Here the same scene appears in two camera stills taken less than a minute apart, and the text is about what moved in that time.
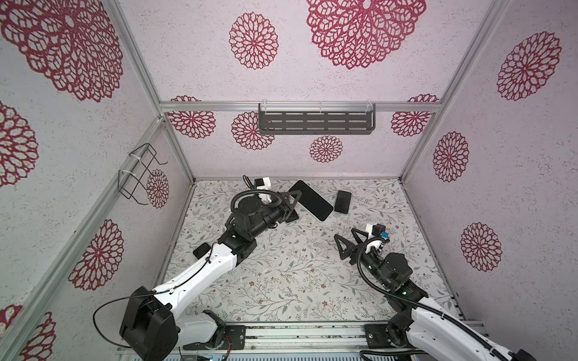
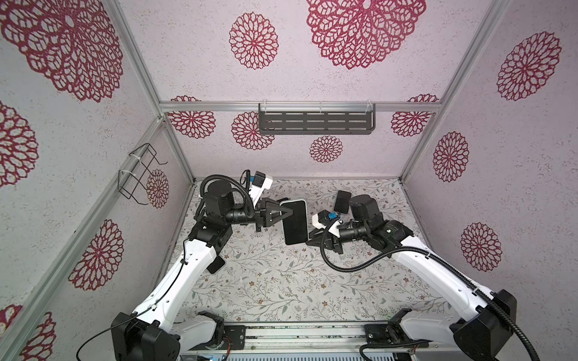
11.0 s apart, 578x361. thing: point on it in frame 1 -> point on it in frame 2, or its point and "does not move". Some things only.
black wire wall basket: [133, 184] does not move
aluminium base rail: [298, 338] does not move
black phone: [314, 203] -> [295, 227]
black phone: [342, 203] does not move
